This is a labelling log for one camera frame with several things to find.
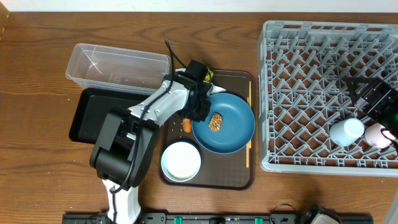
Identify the light blue rice bowl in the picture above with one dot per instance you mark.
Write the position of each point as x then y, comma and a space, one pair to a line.
180, 161

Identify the orange carrot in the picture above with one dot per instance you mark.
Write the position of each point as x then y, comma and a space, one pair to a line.
187, 125

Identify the crumpled snack wrapper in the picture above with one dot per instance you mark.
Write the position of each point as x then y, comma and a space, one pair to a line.
213, 89

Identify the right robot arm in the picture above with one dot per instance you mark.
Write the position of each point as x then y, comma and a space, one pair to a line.
391, 128

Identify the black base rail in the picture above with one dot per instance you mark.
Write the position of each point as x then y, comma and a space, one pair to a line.
162, 218

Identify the black plastic tray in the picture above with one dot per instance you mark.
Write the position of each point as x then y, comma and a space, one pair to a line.
93, 106

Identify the clear plastic bin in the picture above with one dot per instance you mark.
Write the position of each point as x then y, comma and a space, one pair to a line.
116, 69

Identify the dark blue plate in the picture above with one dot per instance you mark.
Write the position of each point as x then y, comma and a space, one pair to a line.
237, 129

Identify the pink cup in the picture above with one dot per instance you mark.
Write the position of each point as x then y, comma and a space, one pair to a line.
374, 137

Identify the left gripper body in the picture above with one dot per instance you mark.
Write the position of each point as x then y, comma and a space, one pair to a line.
199, 109

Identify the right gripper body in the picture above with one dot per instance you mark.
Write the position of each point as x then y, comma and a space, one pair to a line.
385, 107

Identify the brown food piece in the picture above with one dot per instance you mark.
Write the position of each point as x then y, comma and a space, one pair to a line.
215, 122

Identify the brown serving tray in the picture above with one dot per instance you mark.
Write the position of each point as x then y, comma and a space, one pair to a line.
233, 171

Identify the light blue cup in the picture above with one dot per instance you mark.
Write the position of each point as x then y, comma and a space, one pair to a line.
346, 132

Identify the grey dishwasher rack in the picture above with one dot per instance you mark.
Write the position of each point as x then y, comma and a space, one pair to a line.
302, 69

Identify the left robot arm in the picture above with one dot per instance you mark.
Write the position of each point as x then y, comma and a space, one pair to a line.
125, 145

